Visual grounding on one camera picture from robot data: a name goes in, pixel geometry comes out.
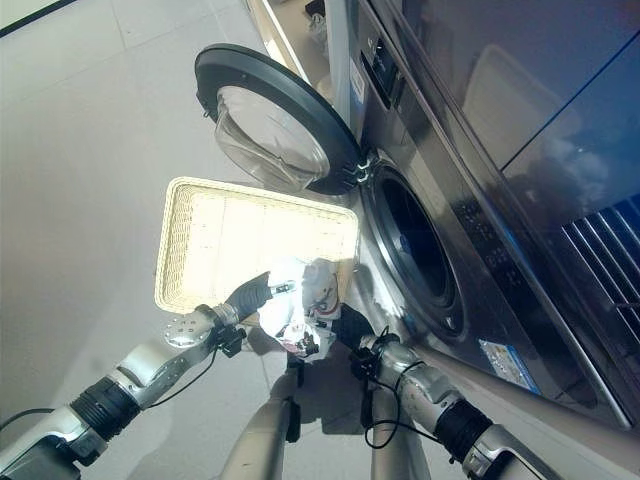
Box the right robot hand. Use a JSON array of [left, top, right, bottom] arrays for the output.
[[332, 304, 375, 347]]

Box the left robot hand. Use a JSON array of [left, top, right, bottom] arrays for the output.
[[230, 270, 298, 322]]

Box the white printed garment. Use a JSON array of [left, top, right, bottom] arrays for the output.
[[247, 254, 347, 364]]

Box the silver front-load washing machine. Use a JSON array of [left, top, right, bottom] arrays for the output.
[[327, 0, 640, 432]]

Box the white wicker laundry basket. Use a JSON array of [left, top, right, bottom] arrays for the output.
[[153, 175, 361, 316]]

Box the right silver robot leg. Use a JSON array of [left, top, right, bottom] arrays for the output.
[[367, 382, 427, 480]]

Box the silver robot leg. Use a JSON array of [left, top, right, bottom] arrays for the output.
[[367, 382, 427, 480], [228, 368, 302, 480]]

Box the left silver robot leg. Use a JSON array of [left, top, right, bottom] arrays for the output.
[[228, 368, 302, 480]]

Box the chrome door hinge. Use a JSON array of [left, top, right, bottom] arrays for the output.
[[344, 159, 375, 185]]

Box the blue warning sticker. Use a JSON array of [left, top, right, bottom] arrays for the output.
[[477, 338, 544, 397]]

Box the dark round washer door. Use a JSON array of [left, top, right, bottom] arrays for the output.
[[193, 43, 363, 196]]

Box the blue white energy label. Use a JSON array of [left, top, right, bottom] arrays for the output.
[[349, 62, 368, 106]]

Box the beige cabinet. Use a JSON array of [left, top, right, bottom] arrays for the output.
[[252, 0, 351, 104]]

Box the dark detergent drawer panel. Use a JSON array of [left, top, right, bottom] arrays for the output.
[[359, 37, 407, 109]]

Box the black floor strip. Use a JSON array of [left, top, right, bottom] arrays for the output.
[[0, 0, 72, 38]]

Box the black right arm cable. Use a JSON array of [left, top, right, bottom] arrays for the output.
[[363, 327, 432, 450]]

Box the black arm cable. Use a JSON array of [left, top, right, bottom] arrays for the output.
[[363, 327, 432, 450], [0, 407, 57, 434]]

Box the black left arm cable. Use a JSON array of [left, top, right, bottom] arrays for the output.
[[0, 407, 57, 434]]

